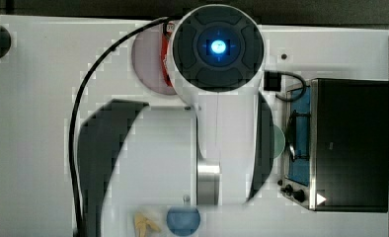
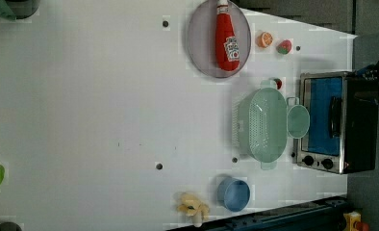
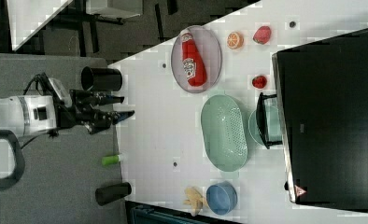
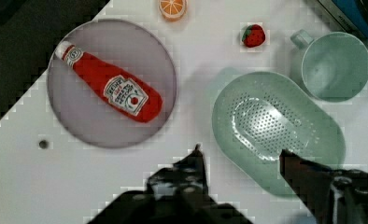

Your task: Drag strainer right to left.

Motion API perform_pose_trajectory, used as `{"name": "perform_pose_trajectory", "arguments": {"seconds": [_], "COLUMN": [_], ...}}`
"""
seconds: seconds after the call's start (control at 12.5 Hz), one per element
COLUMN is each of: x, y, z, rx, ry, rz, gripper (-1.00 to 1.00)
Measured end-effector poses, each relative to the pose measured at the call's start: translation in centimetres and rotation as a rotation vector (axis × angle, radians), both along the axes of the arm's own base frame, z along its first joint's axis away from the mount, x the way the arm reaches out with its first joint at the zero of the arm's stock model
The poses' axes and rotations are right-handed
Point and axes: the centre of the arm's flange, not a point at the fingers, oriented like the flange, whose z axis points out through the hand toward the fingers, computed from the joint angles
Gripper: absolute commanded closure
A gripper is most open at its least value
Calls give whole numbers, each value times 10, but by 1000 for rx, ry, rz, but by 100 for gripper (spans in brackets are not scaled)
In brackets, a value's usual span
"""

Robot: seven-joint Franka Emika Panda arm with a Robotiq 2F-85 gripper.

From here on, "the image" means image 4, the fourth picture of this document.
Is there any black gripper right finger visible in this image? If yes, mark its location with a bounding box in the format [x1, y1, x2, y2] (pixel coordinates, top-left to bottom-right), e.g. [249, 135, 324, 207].
[279, 149, 368, 224]

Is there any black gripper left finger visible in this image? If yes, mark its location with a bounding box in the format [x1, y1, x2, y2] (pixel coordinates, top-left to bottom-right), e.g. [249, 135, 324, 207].
[87, 144, 253, 224]

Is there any green oval plastic strainer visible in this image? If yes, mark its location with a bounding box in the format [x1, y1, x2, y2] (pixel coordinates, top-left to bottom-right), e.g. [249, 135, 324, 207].
[212, 72, 346, 196]

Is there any red plush ketchup bottle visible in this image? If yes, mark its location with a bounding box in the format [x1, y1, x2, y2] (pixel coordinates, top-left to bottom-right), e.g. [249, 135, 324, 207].
[55, 41, 163, 123]

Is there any green plastic cup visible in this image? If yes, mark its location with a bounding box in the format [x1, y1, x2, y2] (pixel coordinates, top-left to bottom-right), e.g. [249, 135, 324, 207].
[290, 30, 368, 102]

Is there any red strawberry toy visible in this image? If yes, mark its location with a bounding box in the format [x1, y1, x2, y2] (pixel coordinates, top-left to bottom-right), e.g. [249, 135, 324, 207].
[242, 24, 266, 48]

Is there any black microwave oven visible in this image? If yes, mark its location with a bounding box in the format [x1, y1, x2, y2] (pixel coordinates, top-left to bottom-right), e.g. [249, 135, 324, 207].
[312, 0, 368, 48]

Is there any orange slice toy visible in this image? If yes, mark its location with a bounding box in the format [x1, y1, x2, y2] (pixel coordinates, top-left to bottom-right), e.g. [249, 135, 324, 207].
[158, 0, 188, 21]

